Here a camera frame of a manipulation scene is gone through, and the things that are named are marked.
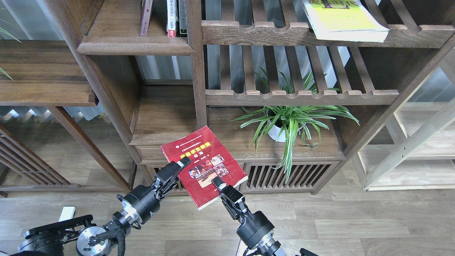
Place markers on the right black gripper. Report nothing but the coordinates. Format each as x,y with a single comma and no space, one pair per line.
255,231

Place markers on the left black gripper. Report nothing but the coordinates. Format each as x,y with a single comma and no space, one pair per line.
143,202

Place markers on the white purple book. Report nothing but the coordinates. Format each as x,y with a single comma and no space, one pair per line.
241,250

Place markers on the white robot base bar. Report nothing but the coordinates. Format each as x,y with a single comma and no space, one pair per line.
67,213

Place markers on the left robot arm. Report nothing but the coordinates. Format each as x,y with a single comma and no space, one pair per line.
91,240

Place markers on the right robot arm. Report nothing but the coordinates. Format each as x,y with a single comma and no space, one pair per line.
278,251

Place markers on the white plant pot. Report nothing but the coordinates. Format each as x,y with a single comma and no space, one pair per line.
274,132

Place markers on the green spider plant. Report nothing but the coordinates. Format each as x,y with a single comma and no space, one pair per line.
291,121

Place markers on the dark wooden bookshelf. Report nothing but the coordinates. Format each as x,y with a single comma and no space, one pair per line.
250,53

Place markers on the red white upright book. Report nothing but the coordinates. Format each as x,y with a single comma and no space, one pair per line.
172,18

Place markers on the dark upright book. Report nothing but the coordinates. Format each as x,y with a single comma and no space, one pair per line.
182,23

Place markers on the green plant leaves left edge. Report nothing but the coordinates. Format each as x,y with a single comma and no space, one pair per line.
4,33

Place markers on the yellow green book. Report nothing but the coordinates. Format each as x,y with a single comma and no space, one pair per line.
343,20

